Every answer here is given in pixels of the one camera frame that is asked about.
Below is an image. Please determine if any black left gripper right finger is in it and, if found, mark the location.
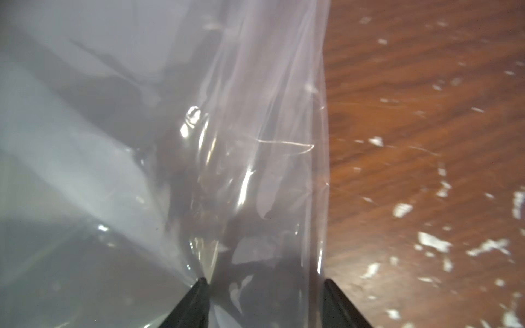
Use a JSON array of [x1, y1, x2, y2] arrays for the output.
[[321, 279, 373, 328]]

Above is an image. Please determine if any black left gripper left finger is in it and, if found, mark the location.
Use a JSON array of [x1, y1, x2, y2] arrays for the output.
[[159, 277, 211, 328]]

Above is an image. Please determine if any clear plastic vacuum bag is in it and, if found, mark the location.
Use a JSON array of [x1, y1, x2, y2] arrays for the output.
[[1, 1, 329, 327]]

